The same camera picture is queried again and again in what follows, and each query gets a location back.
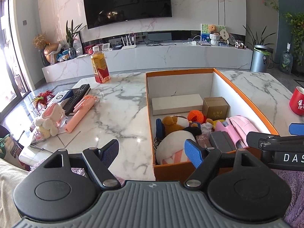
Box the blue and white box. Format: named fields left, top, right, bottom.
left=51, top=90, right=74, bottom=107

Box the glass balcony door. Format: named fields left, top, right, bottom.
left=0, top=0, right=31, bottom=119

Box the bushy vine plant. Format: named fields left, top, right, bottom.
left=283, top=12, right=304, bottom=64

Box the golden gourd ornament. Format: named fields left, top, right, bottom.
left=43, top=43, right=61, bottom=66

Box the small brown cardboard box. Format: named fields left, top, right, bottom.
left=202, top=97, right=231, bottom=121

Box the grey trash can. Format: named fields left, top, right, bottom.
left=250, top=45, right=271, bottom=72

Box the pink pouch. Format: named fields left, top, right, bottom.
left=228, top=115, right=260, bottom=148

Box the tea bottle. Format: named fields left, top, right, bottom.
left=91, top=46, right=111, bottom=83

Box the red feather toy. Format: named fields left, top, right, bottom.
left=31, top=90, right=55, bottom=110

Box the green printed bag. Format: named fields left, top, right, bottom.
left=0, top=134, right=24, bottom=169

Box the orange crochet toy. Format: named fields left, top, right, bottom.
left=187, top=110, right=207, bottom=124

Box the purple fuzzy blanket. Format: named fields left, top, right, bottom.
left=71, top=167, right=304, bottom=226

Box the blue water jug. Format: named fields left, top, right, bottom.
left=280, top=43, right=294, bottom=72

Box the beige cloth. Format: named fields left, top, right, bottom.
left=0, top=158, right=29, bottom=228

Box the marble television console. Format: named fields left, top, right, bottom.
left=42, top=42, right=253, bottom=83

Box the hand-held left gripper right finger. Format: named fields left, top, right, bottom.
left=184, top=139, right=263, bottom=188

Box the red mug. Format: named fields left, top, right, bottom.
left=289, top=86, right=304, bottom=116

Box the green plant in vase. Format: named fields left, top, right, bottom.
left=65, top=20, right=86, bottom=57

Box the blue snack bag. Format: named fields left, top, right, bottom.
left=57, top=50, right=72, bottom=61

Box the blue card holder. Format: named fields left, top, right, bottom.
left=155, top=118, right=165, bottom=138

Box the white woven pot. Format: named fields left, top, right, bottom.
left=210, top=33, right=221, bottom=46

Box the brown dog plush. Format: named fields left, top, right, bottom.
left=161, top=115, right=190, bottom=136

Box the white plush bunny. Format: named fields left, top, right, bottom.
left=34, top=102, right=66, bottom=138

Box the wall television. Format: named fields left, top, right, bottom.
left=82, top=0, right=173, bottom=29

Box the dried flower bunch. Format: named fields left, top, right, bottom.
left=33, top=33, right=48, bottom=50

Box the brown wallet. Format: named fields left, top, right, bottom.
left=196, top=134, right=214, bottom=150

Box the dark grey wallet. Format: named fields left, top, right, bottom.
left=209, top=131, right=234, bottom=153

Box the orange cardboard box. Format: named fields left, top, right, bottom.
left=145, top=68, right=279, bottom=182

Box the long leaf potted plant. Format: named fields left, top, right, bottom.
left=243, top=25, right=277, bottom=53

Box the screwdriver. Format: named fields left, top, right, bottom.
left=31, top=145, right=54, bottom=154

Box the white router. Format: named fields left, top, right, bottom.
left=121, top=35, right=137, bottom=50

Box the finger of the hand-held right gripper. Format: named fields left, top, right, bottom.
left=289, top=123, right=304, bottom=136
left=246, top=131, right=304, bottom=148

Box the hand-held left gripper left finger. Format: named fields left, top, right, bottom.
left=43, top=139, right=121, bottom=190

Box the white pink round plush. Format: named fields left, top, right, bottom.
left=153, top=126, right=202, bottom=165

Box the black remote control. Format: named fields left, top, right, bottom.
left=64, top=84, right=91, bottom=116

